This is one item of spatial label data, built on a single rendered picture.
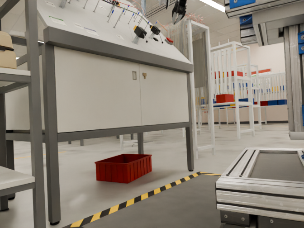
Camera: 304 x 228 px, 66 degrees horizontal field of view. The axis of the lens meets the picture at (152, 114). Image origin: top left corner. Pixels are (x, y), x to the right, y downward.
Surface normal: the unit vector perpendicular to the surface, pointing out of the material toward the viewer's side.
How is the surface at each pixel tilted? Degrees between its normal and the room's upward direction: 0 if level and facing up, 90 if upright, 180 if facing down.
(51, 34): 90
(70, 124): 90
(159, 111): 90
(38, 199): 90
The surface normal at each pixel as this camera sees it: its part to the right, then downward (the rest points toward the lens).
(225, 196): -0.47, 0.01
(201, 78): -0.75, 0.03
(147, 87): 0.75, -0.04
